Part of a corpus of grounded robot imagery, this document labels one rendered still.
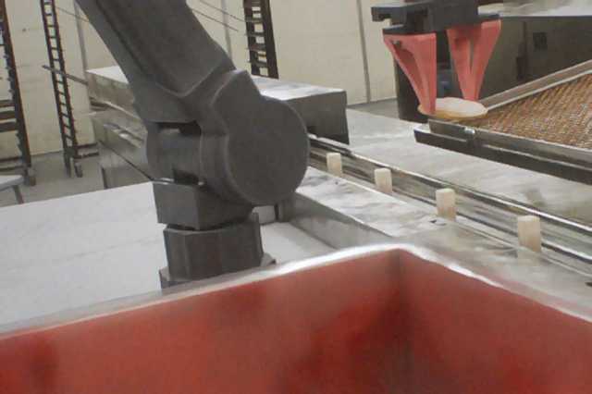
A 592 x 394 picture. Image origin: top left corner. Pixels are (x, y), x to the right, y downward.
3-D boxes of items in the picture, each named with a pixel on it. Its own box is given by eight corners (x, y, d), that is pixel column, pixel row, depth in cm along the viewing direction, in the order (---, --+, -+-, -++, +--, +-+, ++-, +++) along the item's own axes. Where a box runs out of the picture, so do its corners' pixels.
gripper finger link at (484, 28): (404, 112, 95) (390, 9, 93) (474, 97, 97) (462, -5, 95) (438, 120, 88) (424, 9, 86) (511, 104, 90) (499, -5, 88)
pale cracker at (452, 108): (408, 111, 96) (406, 99, 96) (445, 104, 97) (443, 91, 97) (459, 122, 87) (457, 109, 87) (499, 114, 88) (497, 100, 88)
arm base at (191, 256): (154, 316, 82) (187, 363, 71) (138, 217, 81) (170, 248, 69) (257, 295, 85) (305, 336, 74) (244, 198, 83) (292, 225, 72)
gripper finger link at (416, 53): (391, 115, 94) (377, 11, 92) (462, 100, 96) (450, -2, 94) (424, 123, 88) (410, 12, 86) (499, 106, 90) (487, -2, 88)
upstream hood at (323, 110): (90, 101, 249) (84, 65, 248) (163, 90, 255) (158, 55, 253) (220, 167, 133) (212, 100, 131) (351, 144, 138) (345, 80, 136)
